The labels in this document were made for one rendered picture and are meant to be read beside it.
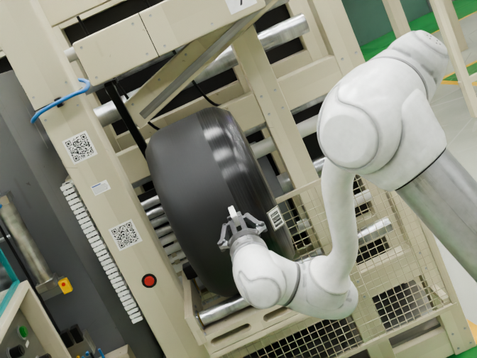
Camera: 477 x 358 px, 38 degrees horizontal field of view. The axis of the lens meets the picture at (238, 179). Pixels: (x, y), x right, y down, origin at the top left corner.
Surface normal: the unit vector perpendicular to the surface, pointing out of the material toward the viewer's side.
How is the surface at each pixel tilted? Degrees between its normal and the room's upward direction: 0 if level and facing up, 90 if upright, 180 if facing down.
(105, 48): 90
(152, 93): 90
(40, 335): 90
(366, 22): 90
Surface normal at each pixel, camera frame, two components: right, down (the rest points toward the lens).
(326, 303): 0.09, 0.59
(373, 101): 0.15, -0.51
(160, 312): 0.10, 0.22
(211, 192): -0.06, -0.13
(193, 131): -0.32, -0.69
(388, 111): 0.40, -0.29
